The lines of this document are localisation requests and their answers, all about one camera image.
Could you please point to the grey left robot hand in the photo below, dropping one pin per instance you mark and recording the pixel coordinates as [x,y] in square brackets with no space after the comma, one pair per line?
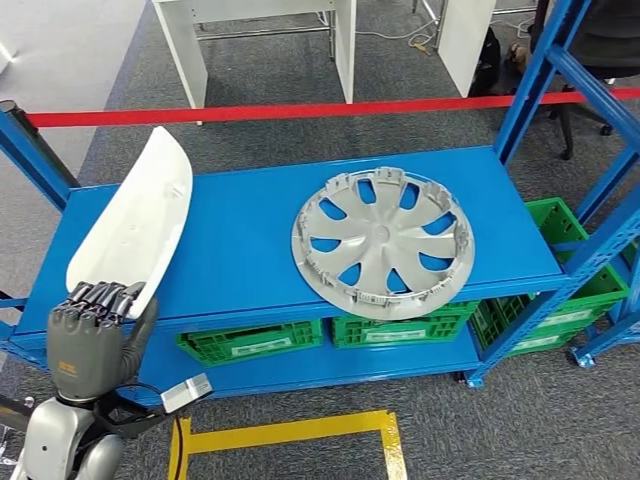
[84,358]

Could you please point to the white plastic car part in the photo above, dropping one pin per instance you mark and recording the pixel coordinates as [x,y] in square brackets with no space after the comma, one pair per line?
[135,218]

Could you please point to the blue metal shelf rack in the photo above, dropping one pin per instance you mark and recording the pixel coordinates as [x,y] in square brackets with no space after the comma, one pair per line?
[600,344]
[240,252]

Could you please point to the green plastic crate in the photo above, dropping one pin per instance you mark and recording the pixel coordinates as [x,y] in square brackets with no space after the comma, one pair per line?
[552,222]
[300,341]
[631,255]
[350,331]
[537,342]

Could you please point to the red barrier belt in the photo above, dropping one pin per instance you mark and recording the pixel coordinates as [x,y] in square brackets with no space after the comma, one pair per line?
[300,110]

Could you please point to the grey wheel hubcap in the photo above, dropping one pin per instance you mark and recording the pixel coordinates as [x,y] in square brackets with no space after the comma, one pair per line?
[383,235]

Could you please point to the white desk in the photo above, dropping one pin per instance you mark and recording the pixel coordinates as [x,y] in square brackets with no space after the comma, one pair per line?
[345,53]
[463,40]

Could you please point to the black bag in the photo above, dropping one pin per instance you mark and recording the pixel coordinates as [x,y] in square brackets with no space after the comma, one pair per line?
[487,66]

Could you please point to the black office chair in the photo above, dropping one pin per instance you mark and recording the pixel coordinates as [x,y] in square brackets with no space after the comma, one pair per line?
[610,33]

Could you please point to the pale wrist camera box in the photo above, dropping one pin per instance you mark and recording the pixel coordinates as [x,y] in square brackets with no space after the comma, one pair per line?
[185,392]

